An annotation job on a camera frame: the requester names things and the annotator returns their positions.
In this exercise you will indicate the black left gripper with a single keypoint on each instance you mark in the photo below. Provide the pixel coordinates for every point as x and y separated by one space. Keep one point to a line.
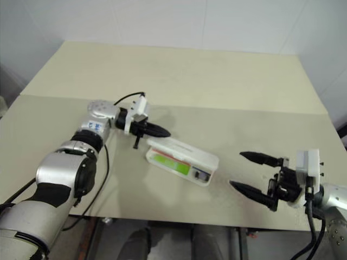
137 127

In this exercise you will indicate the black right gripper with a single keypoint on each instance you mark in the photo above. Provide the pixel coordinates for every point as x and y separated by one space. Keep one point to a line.
287 184

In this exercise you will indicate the white hinged pencil case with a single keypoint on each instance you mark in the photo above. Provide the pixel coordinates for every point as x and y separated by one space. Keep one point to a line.
184 148

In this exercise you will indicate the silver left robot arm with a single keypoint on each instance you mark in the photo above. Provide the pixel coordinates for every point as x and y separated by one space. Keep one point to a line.
62 168

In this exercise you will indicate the small red clip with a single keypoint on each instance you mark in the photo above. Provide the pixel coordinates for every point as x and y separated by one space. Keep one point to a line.
252 234

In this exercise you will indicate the dark grey object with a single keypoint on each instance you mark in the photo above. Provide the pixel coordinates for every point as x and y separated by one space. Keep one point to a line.
342 135

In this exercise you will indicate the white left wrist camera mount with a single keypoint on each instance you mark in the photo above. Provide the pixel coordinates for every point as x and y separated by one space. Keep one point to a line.
139 107

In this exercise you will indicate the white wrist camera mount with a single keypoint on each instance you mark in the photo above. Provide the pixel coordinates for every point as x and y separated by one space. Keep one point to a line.
139 107
309 162

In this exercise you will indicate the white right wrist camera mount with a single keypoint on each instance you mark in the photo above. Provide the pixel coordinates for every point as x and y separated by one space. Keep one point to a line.
309 162

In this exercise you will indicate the small silver bracket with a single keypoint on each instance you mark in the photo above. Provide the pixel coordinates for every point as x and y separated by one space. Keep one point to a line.
107 221

